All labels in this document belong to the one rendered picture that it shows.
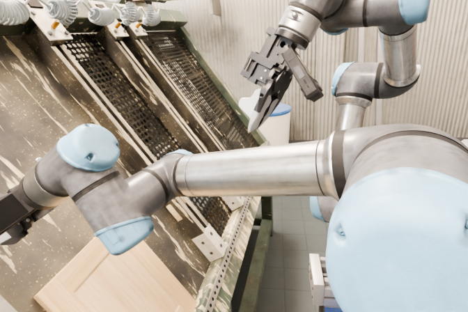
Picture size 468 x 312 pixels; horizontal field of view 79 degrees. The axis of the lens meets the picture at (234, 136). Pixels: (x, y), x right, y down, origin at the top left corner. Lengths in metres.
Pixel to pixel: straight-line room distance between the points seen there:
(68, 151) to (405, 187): 0.40
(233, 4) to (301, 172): 3.97
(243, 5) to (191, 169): 3.87
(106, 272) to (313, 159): 0.72
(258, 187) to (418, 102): 4.44
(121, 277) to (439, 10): 4.47
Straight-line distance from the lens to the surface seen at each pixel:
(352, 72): 1.02
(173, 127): 1.43
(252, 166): 0.41
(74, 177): 0.46
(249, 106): 0.60
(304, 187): 0.39
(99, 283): 0.93
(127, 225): 0.46
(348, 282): 0.23
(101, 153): 0.45
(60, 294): 0.88
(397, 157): 0.26
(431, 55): 4.70
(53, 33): 1.21
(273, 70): 0.58
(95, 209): 0.46
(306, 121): 4.45
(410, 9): 0.66
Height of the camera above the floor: 1.75
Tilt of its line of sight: 20 degrees down
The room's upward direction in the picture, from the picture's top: 4 degrees counter-clockwise
